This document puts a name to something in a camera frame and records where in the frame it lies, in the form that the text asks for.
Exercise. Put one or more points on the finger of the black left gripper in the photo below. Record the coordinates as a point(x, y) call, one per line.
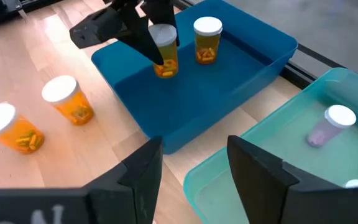
point(158, 12)
point(120, 25)

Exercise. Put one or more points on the teal plastic bin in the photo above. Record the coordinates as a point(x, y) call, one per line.
point(291, 149)

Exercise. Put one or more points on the blue plastic bin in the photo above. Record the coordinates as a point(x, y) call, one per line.
point(197, 102)

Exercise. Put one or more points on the orange pill bottle taped lid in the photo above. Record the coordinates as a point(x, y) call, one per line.
point(73, 109)
point(20, 137)

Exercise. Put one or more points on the small pink pill bottle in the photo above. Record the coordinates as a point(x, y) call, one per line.
point(322, 133)

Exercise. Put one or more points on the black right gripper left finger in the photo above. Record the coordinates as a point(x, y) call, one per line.
point(89, 205)

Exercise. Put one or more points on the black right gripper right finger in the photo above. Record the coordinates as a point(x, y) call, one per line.
point(291, 199)

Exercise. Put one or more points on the orange pill bottle white lid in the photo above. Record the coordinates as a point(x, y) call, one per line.
point(208, 40)
point(168, 56)

